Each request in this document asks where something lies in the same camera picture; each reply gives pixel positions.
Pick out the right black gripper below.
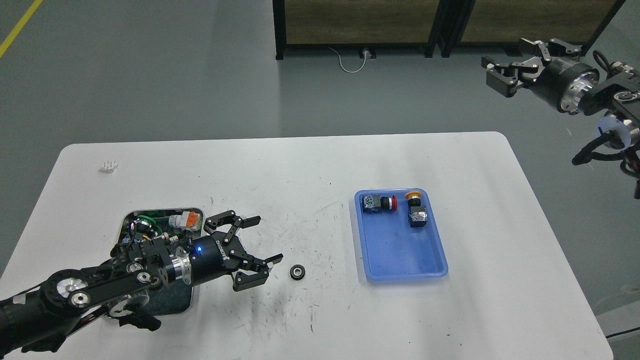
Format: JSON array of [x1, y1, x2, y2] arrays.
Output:
[[481, 38, 601, 116]]

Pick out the silver metal tray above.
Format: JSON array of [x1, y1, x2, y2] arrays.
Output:
[[107, 208, 203, 319]]

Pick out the right wooden cabinet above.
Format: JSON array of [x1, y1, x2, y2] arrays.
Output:
[[438, 0, 625, 58]]

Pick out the yellow push button switch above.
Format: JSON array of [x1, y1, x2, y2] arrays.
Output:
[[405, 191, 428, 228]]

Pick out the wooden cabinet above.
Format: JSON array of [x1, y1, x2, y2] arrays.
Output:
[[438, 0, 625, 58], [272, 0, 452, 60]]

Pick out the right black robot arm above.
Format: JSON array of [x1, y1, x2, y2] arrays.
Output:
[[481, 38, 640, 183]]

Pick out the small white plastic piece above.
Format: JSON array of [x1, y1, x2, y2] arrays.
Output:
[[98, 161, 119, 174]]

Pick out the orange white switch module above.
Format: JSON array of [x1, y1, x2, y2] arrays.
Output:
[[167, 210, 202, 231]]

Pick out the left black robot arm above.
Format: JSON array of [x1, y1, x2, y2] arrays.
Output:
[[1, 210, 284, 356]]

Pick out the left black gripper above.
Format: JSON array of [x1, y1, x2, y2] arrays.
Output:
[[173, 210, 284, 292]]

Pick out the left wooden cabinet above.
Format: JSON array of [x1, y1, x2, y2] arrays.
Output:
[[272, 0, 452, 60]]

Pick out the green push button switch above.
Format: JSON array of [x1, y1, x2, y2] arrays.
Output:
[[129, 215, 162, 243]]

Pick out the blue plastic tray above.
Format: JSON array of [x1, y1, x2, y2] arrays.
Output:
[[354, 187, 449, 281]]

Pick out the black gear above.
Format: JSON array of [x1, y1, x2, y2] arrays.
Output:
[[289, 264, 306, 281]]

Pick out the white cable on floor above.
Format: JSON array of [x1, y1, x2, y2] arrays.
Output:
[[328, 47, 375, 74]]

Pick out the red push button switch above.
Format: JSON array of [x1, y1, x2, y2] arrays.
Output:
[[360, 193, 399, 214]]

